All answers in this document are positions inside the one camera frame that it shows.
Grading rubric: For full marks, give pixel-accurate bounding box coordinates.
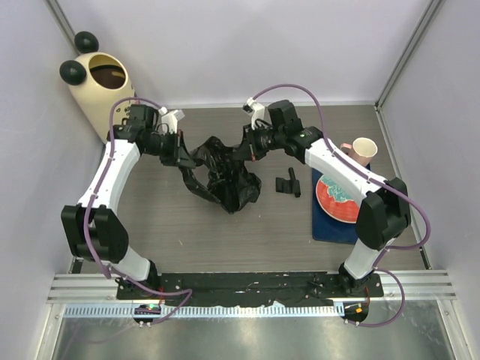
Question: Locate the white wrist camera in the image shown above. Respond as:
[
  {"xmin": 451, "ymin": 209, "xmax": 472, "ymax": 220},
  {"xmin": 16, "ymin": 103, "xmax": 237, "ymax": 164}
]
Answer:
[
  {"xmin": 242, "ymin": 97, "xmax": 266, "ymax": 130},
  {"xmin": 159, "ymin": 106, "xmax": 185, "ymax": 134}
]

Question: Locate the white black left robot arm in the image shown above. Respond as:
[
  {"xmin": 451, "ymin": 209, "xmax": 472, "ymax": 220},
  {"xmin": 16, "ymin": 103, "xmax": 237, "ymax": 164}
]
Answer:
[{"xmin": 61, "ymin": 103, "xmax": 195, "ymax": 299}]

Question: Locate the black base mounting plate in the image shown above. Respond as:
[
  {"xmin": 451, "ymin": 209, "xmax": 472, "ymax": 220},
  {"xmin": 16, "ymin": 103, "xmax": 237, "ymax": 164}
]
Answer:
[{"xmin": 115, "ymin": 270, "xmax": 385, "ymax": 309}]

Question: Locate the dark blue tray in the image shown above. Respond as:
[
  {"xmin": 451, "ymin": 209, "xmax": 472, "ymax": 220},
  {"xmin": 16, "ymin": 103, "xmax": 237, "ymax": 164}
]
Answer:
[{"xmin": 311, "ymin": 169, "xmax": 357, "ymax": 245}]

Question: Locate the red teal floral plate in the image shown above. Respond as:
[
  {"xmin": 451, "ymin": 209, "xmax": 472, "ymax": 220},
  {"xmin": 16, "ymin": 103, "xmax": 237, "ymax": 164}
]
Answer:
[{"xmin": 315, "ymin": 175, "xmax": 359, "ymax": 224}]

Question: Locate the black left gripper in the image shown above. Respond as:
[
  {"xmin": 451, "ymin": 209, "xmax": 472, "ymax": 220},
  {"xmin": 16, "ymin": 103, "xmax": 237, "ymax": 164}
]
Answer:
[{"xmin": 144, "ymin": 129, "xmax": 196, "ymax": 168}]

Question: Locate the white slotted cable duct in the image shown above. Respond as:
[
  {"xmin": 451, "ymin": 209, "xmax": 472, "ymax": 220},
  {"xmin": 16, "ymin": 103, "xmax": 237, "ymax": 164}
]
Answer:
[{"xmin": 64, "ymin": 302, "xmax": 344, "ymax": 319}]

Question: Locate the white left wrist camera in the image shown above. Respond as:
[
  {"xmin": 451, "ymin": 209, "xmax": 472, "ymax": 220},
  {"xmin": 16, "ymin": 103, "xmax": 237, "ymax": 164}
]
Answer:
[{"xmin": 159, "ymin": 106, "xmax": 185, "ymax": 134}]

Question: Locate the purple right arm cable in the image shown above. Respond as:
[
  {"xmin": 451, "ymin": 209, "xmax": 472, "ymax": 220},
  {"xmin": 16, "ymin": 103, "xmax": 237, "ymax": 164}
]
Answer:
[{"xmin": 250, "ymin": 82, "xmax": 431, "ymax": 328}]

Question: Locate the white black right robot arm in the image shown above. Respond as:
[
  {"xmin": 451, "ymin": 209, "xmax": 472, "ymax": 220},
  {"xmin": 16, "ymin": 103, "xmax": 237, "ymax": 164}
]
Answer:
[{"xmin": 234, "ymin": 98, "xmax": 411, "ymax": 296}]

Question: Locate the black trash bag roll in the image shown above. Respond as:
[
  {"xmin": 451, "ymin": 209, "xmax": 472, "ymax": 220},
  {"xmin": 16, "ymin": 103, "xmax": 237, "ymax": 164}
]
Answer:
[{"xmin": 275, "ymin": 167, "xmax": 301, "ymax": 198}]

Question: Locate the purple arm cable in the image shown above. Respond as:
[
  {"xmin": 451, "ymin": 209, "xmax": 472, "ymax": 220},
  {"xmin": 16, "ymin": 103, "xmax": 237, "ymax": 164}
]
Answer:
[
  {"xmin": 84, "ymin": 96, "xmax": 194, "ymax": 325},
  {"xmin": 250, "ymin": 82, "xmax": 431, "ymax": 328}
]

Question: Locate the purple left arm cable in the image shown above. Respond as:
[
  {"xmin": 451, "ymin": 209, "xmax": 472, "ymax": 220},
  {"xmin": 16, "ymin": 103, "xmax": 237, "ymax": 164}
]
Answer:
[{"xmin": 84, "ymin": 96, "xmax": 194, "ymax": 325}]

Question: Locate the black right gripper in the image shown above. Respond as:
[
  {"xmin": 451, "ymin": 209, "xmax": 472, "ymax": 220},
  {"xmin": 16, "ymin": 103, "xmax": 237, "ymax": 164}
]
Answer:
[{"xmin": 235, "ymin": 121, "xmax": 287, "ymax": 161}]

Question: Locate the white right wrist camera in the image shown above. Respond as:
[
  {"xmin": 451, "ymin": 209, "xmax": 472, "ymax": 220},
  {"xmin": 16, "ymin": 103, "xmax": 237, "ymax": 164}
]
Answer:
[{"xmin": 242, "ymin": 97, "xmax": 266, "ymax": 130}]

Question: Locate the pink ceramic mug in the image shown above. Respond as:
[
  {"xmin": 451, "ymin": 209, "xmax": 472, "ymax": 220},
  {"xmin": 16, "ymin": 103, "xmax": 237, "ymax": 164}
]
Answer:
[{"xmin": 340, "ymin": 137, "xmax": 378, "ymax": 167}]

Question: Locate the aluminium frame rail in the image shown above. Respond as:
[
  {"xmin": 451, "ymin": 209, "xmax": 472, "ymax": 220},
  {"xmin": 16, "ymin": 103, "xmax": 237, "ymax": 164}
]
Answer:
[{"xmin": 46, "ymin": 270, "xmax": 457, "ymax": 304}]

